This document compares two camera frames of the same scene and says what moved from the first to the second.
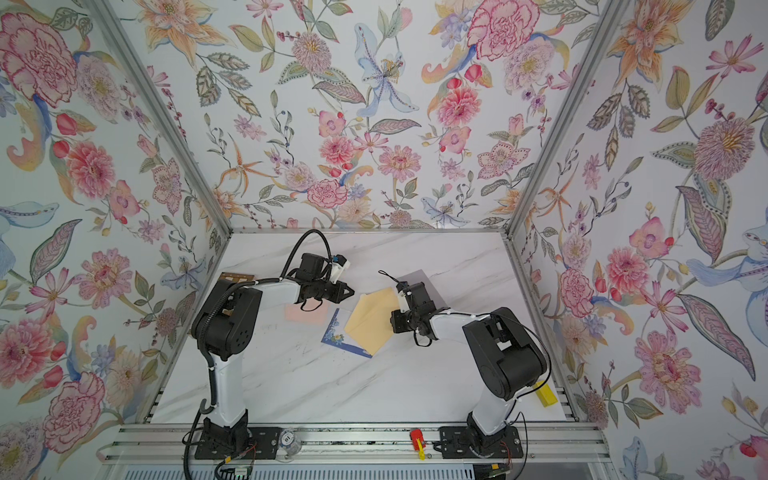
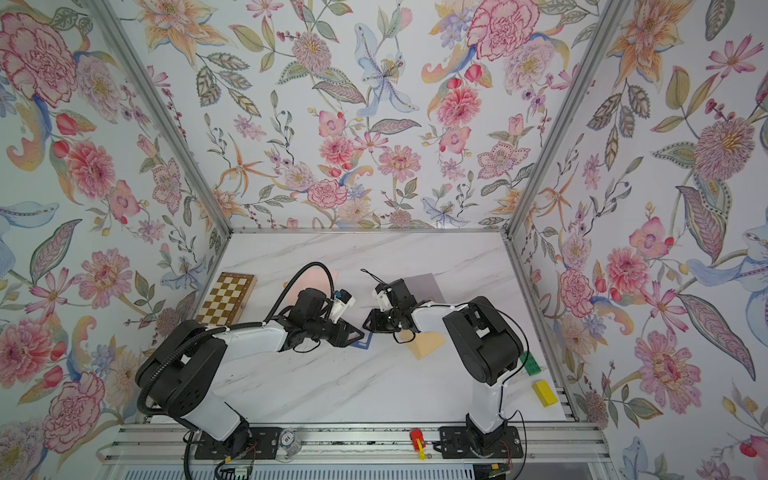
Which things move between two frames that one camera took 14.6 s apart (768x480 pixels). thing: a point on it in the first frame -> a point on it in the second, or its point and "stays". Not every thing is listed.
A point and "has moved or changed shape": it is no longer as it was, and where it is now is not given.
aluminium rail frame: x=169 y=452 stays
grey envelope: x=420 y=277 stays
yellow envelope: x=370 y=321 has moved or changed shape
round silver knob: x=290 y=442 stays
